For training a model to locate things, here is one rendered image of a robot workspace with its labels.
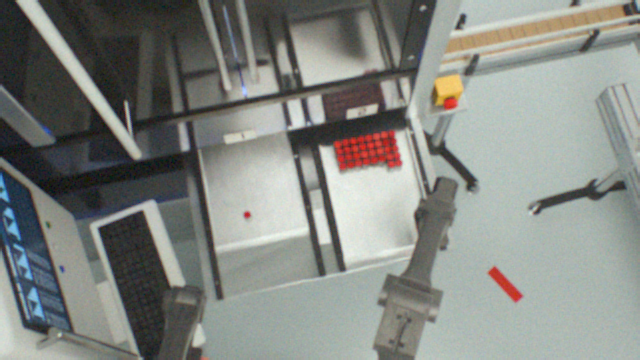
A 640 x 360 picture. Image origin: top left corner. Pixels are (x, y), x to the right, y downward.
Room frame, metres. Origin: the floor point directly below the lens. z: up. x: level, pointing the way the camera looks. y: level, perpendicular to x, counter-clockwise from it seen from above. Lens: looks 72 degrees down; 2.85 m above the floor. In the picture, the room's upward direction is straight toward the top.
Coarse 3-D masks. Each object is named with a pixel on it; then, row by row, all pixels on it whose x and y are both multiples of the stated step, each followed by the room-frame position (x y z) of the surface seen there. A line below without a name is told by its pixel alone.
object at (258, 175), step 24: (240, 144) 0.76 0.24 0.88; (264, 144) 0.76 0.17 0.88; (288, 144) 0.75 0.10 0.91; (216, 168) 0.69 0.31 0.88; (240, 168) 0.69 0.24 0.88; (264, 168) 0.69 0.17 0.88; (288, 168) 0.69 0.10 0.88; (216, 192) 0.61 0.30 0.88; (240, 192) 0.61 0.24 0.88; (264, 192) 0.61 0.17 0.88; (288, 192) 0.61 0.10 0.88; (216, 216) 0.54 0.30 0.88; (240, 216) 0.54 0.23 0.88; (264, 216) 0.54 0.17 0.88; (288, 216) 0.54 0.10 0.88; (216, 240) 0.47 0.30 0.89; (240, 240) 0.47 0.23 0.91
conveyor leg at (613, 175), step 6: (636, 150) 0.86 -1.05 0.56; (612, 168) 0.87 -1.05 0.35; (618, 168) 0.85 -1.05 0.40; (606, 174) 0.86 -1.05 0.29; (612, 174) 0.85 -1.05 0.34; (618, 174) 0.84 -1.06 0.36; (600, 180) 0.86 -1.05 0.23; (606, 180) 0.85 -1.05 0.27; (612, 180) 0.84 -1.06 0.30; (618, 180) 0.84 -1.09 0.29; (594, 186) 0.86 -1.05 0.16; (600, 186) 0.84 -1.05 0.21; (606, 186) 0.84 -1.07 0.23; (600, 192) 0.84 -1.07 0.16
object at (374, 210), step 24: (408, 144) 0.76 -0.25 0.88; (336, 168) 0.68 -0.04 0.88; (384, 168) 0.68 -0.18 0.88; (408, 168) 0.68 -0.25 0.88; (336, 192) 0.61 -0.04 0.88; (360, 192) 0.61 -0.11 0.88; (384, 192) 0.61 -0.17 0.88; (408, 192) 0.61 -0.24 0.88; (336, 216) 0.54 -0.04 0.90; (360, 216) 0.54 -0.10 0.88; (384, 216) 0.54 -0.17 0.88; (408, 216) 0.54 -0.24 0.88; (360, 240) 0.47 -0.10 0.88; (384, 240) 0.47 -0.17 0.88; (408, 240) 0.47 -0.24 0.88
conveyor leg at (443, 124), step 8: (464, 80) 1.03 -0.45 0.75; (464, 88) 1.03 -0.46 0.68; (440, 120) 1.04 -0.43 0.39; (448, 120) 1.03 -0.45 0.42; (440, 128) 1.03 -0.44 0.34; (448, 128) 1.04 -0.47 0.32; (432, 136) 1.05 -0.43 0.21; (440, 136) 1.03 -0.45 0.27; (432, 144) 1.03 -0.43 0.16; (440, 144) 1.03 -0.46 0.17
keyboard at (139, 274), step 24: (144, 216) 0.56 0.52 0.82; (120, 240) 0.49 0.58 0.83; (144, 240) 0.49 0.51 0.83; (120, 264) 0.42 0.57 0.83; (144, 264) 0.42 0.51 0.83; (120, 288) 0.35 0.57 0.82; (144, 288) 0.35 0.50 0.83; (168, 288) 0.35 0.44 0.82; (144, 312) 0.28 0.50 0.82; (144, 336) 0.22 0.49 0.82
